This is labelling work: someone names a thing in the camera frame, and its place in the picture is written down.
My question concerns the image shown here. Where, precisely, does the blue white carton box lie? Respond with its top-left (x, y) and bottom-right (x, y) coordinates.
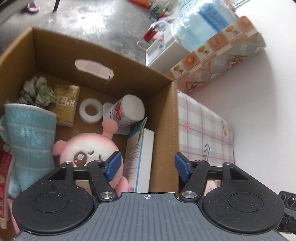
top-left (123, 118), bottom-right (154, 193)

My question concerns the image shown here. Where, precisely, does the pink bunny plush toy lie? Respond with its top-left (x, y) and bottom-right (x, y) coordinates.
top-left (52, 118), bottom-right (129, 196)

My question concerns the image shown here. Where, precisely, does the white plush can toy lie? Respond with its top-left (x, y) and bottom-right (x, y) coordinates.
top-left (108, 94), bottom-right (145, 128)

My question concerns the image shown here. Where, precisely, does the gold foil packet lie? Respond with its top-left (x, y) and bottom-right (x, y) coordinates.
top-left (48, 84), bottom-right (80, 128)

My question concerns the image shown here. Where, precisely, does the light blue towel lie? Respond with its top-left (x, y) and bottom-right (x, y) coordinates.
top-left (1, 103), bottom-right (57, 198)

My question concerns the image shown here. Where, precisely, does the red white packet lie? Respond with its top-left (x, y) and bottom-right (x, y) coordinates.
top-left (0, 145), bottom-right (13, 230)

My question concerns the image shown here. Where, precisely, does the pink sponge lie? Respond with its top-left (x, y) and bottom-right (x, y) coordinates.
top-left (7, 198), bottom-right (20, 234)

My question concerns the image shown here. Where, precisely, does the checkered pink mat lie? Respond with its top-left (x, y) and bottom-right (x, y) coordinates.
top-left (176, 91), bottom-right (235, 197)

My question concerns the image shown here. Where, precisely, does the white tape roll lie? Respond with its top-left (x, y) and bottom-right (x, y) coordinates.
top-left (79, 98), bottom-right (103, 124)

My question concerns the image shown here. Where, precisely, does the brown cardboard box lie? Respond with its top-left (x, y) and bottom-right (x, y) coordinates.
top-left (0, 26), bottom-right (180, 237)

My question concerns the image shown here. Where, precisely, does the green crumpled cloth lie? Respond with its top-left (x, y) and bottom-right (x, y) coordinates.
top-left (18, 76), bottom-right (56, 109)

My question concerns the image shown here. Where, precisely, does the white water dispenser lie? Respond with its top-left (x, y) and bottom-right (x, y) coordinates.
top-left (145, 28), bottom-right (190, 73)

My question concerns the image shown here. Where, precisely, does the blue water bottle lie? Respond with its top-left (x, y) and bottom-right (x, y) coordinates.
top-left (171, 1), bottom-right (237, 52)

